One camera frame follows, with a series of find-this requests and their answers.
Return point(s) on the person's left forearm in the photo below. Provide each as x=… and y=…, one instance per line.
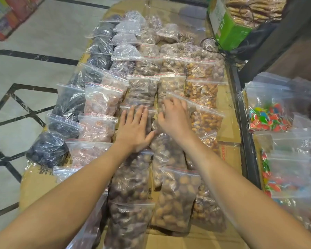
x=67, y=199

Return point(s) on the green cardboard box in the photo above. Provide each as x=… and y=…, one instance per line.
x=230, y=33

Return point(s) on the person's right hand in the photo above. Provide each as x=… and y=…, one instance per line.
x=176, y=123

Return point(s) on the brown cardboard sheet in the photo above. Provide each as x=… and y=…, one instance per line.
x=229, y=101

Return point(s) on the black plastic bag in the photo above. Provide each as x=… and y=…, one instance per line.
x=256, y=41

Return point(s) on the person's left thumb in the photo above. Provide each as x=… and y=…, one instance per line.
x=149, y=138

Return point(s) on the black metal shelf frame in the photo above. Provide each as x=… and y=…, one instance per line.
x=243, y=127

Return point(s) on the person's left hand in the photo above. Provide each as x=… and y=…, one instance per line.
x=133, y=132

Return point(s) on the stack of red snack boxes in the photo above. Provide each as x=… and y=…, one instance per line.
x=5, y=15

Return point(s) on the row of dark brown nut bags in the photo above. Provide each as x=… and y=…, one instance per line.
x=129, y=178

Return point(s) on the clear zip pouch tan nuts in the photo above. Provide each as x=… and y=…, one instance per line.
x=189, y=102

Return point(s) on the person's left little finger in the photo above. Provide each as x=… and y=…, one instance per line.
x=123, y=117

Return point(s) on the bag of round crackers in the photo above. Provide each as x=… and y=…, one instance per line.
x=256, y=7

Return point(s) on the row of golden nut bags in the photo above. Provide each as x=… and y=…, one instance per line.
x=202, y=92

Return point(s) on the row of tan nut bags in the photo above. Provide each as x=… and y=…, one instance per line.
x=176, y=202

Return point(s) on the person's left middle finger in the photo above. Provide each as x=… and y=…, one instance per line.
x=140, y=115

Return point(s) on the clear zip pouch brown nuts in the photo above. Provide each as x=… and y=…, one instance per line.
x=151, y=119

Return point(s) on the pile of colourful candy bags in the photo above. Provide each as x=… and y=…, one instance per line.
x=269, y=119

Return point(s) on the person's right thumb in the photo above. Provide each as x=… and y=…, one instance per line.
x=162, y=125

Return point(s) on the person's right forearm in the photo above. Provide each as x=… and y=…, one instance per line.
x=235, y=194

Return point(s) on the row of black dried fruit bags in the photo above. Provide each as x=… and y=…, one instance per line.
x=67, y=101

